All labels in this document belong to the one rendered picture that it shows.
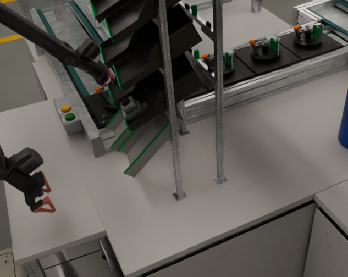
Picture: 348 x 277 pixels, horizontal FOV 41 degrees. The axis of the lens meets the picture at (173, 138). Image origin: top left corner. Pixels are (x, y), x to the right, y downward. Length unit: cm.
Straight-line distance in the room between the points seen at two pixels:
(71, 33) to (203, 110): 107
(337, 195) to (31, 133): 131
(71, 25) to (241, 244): 171
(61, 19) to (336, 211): 197
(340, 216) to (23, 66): 340
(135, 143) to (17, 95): 250
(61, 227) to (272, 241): 78
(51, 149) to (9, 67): 255
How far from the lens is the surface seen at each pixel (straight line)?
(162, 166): 184
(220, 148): 165
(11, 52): 478
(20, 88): 417
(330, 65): 234
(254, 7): 292
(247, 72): 215
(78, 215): 173
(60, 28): 285
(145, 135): 167
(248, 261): 183
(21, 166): 148
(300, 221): 184
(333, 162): 188
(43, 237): 171
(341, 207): 173
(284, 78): 219
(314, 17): 266
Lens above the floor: 213
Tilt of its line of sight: 40 degrees down
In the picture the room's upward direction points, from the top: 6 degrees counter-clockwise
